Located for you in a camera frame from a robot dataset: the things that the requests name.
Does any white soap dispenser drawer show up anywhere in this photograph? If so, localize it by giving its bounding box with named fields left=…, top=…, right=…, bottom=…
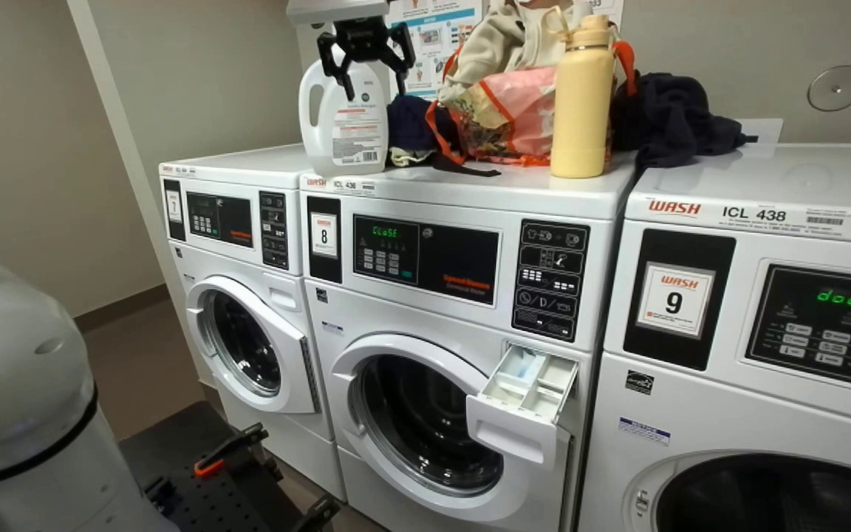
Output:
left=464, top=341, right=583, bottom=467

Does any white round washer door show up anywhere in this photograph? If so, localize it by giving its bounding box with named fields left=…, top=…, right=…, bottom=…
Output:
left=182, top=273, right=321, bottom=415

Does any yellow insulated water bottle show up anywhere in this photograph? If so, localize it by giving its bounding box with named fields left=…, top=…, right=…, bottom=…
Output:
left=547, top=10, right=616, bottom=182

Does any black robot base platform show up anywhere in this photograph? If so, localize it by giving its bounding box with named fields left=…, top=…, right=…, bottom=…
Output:
left=117, top=396, right=346, bottom=532

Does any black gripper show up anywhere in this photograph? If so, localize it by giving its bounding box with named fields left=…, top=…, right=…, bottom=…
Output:
left=314, top=13, right=419, bottom=103

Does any navy blue cloth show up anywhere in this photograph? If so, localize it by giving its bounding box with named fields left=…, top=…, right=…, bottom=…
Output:
left=387, top=90, right=444, bottom=168

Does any orange-handled black clamp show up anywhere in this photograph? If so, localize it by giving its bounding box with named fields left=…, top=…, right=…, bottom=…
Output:
left=190, top=421, right=272, bottom=483

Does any beige cloth garment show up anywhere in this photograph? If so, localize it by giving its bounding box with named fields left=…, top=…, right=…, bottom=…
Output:
left=438, top=0, right=585, bottom=106

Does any white laundry detergent bottle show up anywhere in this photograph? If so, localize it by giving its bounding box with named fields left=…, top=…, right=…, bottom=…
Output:
left=294, top=53, right=395, bottom=179

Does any white front-load washing machine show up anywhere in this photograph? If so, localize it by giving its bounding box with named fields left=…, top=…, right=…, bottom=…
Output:
left=156, top=139, right=348, bottom=502

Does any machine eight round door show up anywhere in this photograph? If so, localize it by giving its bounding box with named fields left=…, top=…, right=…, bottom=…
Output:
left=328, top=331, right=509, bottom=525

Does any pictogram instruction wall poster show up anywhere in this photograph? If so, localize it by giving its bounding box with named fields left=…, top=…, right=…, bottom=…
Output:
left=380, top=0, right=486, bottom=101

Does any white washing machine number eight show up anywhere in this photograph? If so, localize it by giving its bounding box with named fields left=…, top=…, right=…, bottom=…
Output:
left=294, top=143, right=640, bottom=532

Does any white washing machine number nine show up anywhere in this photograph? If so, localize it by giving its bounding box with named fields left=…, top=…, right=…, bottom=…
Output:
left=577, top=139, right=851, bottom=532

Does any black clothing pile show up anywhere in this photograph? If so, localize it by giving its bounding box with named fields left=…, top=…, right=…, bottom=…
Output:
left=609, top=69, right=760, bottom=171

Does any round white wall plate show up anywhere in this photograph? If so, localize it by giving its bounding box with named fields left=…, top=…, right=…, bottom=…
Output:
left=803, top=61, right=851, bottom=115

